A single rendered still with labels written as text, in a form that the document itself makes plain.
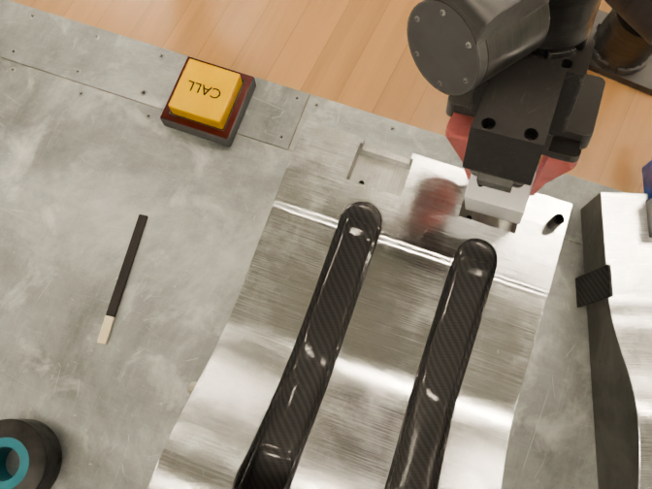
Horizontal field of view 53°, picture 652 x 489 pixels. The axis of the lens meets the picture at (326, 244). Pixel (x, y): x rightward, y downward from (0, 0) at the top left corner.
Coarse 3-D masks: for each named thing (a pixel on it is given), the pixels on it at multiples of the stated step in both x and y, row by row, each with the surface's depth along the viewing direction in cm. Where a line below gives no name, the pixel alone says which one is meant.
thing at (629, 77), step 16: (608, 16) 68; (592, 32) 73; (608, 32) 68; (624, 32) 66; (608, 48) 69; (624, 48) 68; (640, 48) 67; (592, 64) 72; (608, 64) 71; (624, 64) 70; (640, 64) 71; (624, 80) 71; (640, 80) 71
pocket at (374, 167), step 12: (360, 144) 61; (360, 156) 64; (372, 156) 63; (384, 156) 62; (396, 156) 62; (360, 168) 63; (372, 168) 63; (384, 168) 63; (396, 168) 63; (408, 168) 63; (360, 180) 63; (372, 180) 63; (384, 180) 63; (396, 180) 63; (396, 192) 63
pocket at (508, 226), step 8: (464, 200) 62; (464, 208) 62; (464, 216) 62; (472, 216) 62; (480, 216) 62; (488, 216) 62; (488, 224) 62; (496, 224) 62; (504, 224) 62; (512, 224) 61; (512, 232) 60
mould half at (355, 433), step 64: (320, 128) 62; (320, 192) 60; (384, 192) 60; (448, 192) 60; (256, 256) 59; (320, 256) 59; (384, 256) 58; (448, 256) 58; (512, 256) 58; (256, 320) 58; (384, 320) 57; (512, 320) 57; (256, 384) 54; (384, 384) 56; (512, 384) 56; (192, 448) 50; (320, 448) 52; (384, 448) 52; (448, 448) 53
